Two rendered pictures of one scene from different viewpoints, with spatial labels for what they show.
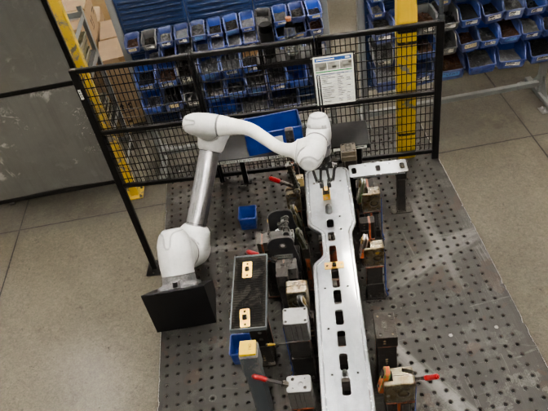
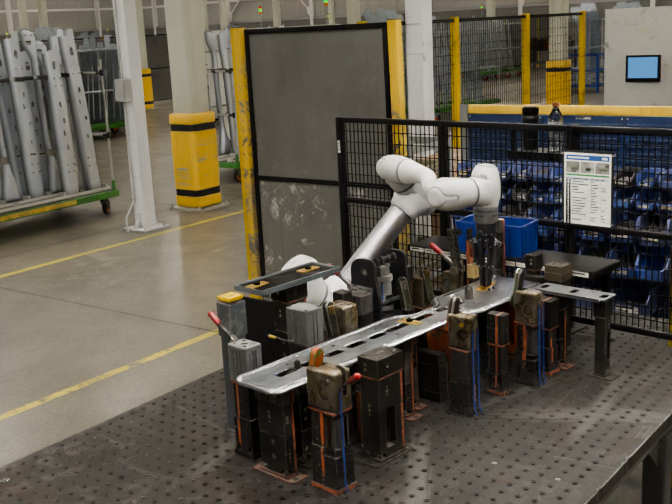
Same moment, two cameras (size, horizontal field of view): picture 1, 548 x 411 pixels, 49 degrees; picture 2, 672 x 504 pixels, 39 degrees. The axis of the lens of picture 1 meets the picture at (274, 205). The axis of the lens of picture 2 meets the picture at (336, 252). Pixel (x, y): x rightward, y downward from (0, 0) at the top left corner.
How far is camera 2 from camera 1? 2.24 m
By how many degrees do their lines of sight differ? 42
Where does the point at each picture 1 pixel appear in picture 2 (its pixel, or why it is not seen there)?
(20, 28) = (359, 112)
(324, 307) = (353, 336)
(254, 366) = (225, 320)
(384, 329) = (374, 354)
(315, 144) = (453, 181)
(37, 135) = (337, 240)
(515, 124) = not seen: outside the picture
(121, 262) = not seen: hidden behind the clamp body
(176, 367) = (217, 380)
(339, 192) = (503, 292)
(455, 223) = (650, 404)
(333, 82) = (585, 192)
